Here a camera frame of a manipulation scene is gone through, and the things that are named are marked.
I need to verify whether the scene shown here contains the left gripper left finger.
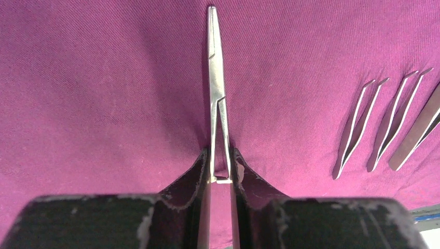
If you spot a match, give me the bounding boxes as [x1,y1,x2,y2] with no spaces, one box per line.
[1,149,210,248]

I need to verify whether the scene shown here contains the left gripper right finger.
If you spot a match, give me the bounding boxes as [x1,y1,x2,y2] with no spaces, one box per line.
[230,148,427,248]

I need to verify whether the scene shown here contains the steel forceps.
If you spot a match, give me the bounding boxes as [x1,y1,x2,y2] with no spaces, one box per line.
[366,67,433,173]
[207,5,232,184]

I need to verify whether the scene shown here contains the purple cloth wrap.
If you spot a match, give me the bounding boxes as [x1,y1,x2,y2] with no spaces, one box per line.
[1,1,439,237]

